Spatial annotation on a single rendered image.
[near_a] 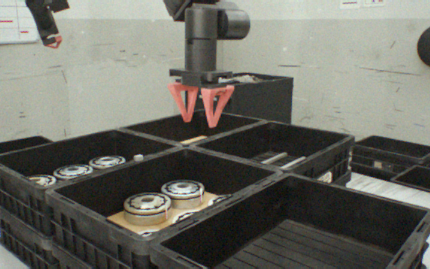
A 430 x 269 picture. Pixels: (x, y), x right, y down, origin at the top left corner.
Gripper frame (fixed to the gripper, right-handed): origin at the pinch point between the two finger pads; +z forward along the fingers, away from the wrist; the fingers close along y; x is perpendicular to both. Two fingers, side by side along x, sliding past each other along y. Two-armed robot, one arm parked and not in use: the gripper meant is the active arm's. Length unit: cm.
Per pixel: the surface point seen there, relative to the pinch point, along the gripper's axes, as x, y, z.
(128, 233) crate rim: 20.3, -4.4, 13.7
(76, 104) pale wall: -153, 309, 57
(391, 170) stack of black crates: -164, 12, 54
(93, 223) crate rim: 20.9, 4.0, 14.7
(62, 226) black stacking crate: 20.5, 15.7, 19.8
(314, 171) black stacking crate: -35.5, -6.2, 17.5
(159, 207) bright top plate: 1.0, 10.5, 20.5
